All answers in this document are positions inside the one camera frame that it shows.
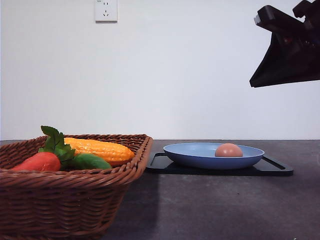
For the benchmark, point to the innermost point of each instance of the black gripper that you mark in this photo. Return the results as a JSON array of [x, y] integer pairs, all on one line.
[[294, 54]]

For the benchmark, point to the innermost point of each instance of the brown egg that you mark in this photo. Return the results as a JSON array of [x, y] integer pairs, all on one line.
[[228, 150]]

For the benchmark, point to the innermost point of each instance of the blue round plate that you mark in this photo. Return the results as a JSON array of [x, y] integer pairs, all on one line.
[[202, 155]]

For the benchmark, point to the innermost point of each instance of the brown wicker basket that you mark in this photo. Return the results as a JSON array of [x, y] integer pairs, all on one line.
[[74, 204]]

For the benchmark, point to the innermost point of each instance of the black serving tray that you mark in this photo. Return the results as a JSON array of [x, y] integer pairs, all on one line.
[[158, 163]]

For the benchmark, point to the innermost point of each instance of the yellow toy corn cob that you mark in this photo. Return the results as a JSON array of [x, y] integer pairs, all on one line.
[[115, 153]]

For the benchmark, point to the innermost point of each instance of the green toy vegetable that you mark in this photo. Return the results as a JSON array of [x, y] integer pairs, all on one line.
[[85, 161]]

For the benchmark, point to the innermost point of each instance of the orange carrot with green leaves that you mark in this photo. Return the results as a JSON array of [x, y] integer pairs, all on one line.
[[50, 157]]

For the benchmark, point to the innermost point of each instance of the white wall power socket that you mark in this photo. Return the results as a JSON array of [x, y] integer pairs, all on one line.
[[106, 12]]

